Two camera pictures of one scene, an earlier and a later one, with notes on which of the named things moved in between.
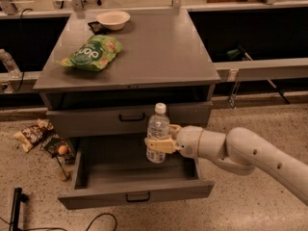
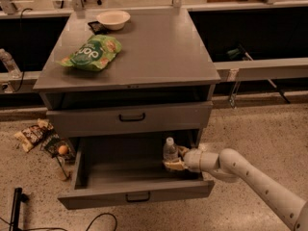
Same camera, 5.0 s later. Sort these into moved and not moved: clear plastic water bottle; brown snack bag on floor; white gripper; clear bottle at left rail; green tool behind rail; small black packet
Moved: white gripper; clear plastic water bottle
Not moved: clear bottle at left rail; small black packet; brown snack bag on floor; green tool behind rail
